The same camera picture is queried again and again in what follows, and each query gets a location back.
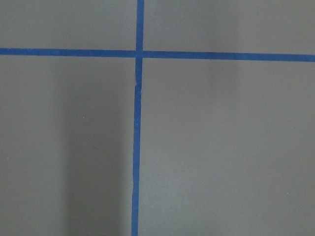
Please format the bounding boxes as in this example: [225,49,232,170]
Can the blue tape lengthwise line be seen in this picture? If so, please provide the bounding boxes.
[131,0,145,236]

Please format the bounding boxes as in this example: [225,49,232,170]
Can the blue tape crosswise line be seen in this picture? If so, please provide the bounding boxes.
[0,48,315,62]

